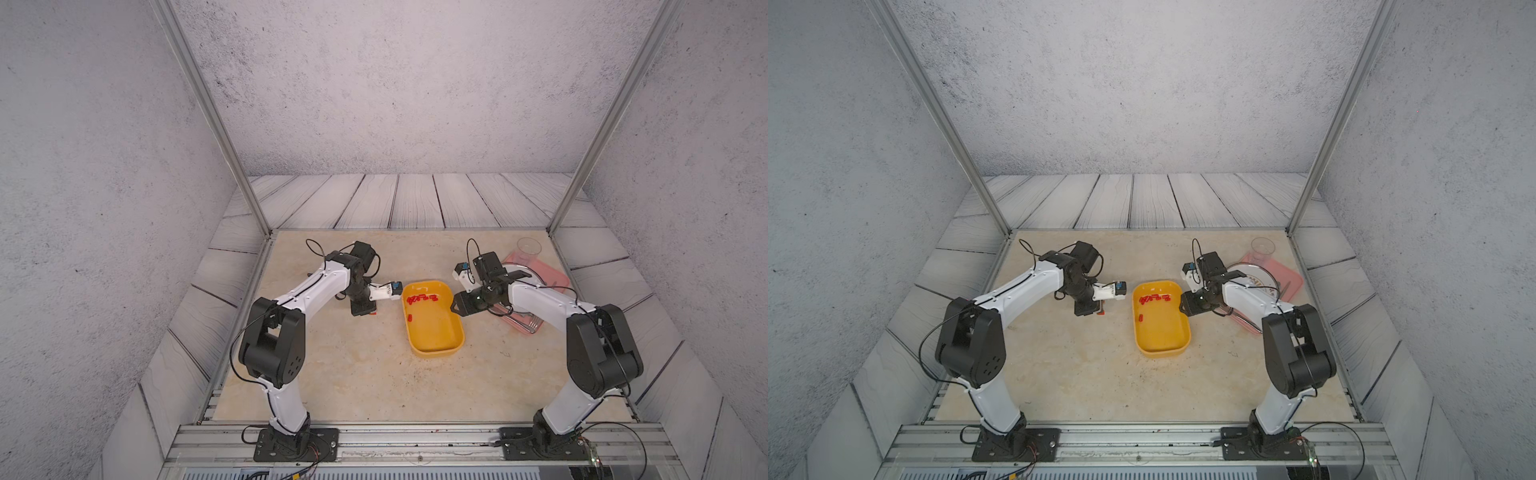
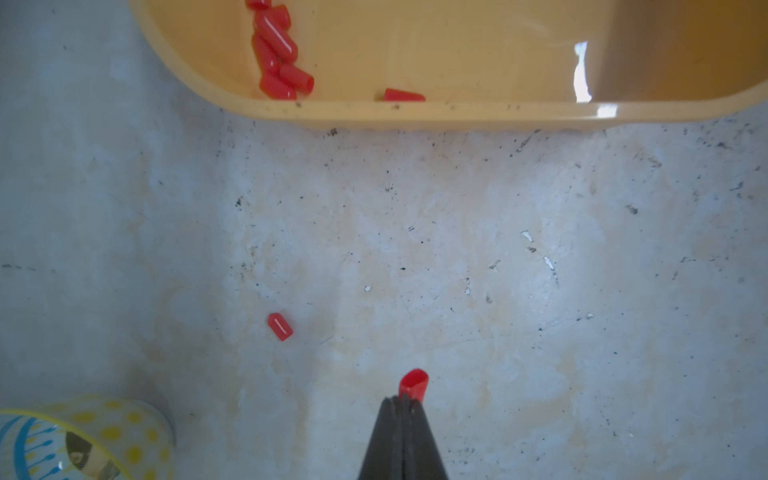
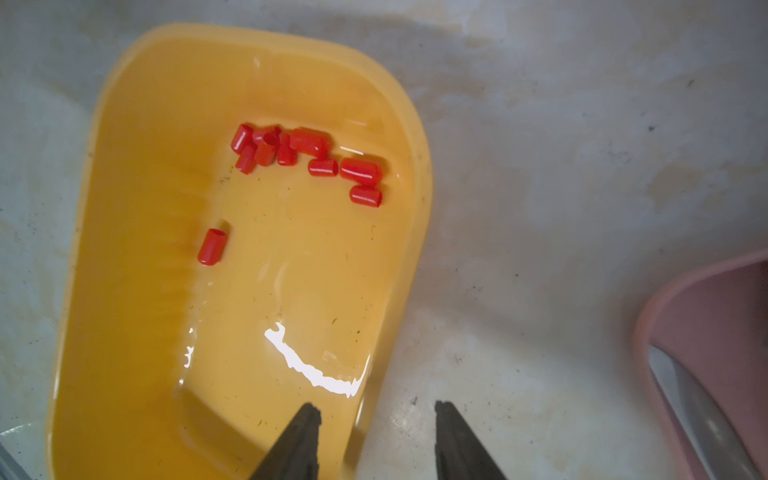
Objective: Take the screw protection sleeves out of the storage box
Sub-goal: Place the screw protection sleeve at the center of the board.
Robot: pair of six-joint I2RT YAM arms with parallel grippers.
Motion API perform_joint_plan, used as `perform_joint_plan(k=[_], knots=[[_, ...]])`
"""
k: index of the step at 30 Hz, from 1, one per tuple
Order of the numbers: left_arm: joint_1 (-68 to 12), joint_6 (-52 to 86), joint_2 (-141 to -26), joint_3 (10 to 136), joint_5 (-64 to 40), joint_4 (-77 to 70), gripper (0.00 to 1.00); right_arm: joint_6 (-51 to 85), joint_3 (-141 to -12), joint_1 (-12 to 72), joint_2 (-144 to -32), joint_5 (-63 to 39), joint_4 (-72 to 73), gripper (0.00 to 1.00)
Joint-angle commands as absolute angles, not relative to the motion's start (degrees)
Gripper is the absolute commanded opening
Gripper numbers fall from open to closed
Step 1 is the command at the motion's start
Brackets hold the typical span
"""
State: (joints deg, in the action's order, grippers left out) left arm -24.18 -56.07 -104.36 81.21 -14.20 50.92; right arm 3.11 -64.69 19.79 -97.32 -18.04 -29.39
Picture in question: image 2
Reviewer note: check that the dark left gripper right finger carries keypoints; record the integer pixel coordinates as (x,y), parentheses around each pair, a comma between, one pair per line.
(421,457)

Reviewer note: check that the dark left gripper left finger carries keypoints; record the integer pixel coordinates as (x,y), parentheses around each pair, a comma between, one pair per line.
(384,455)

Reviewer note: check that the red sleeve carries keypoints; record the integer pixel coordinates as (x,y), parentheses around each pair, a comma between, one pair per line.
(268,60)
(275,88)
(280,326)
(272,26)
(296,78)
(414,385)
(395,95)

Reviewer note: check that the yellow plastic storage box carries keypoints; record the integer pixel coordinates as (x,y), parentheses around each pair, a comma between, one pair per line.
(486,65)

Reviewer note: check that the small patterned bowl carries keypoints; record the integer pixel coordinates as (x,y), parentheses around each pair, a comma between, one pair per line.
(87,437)

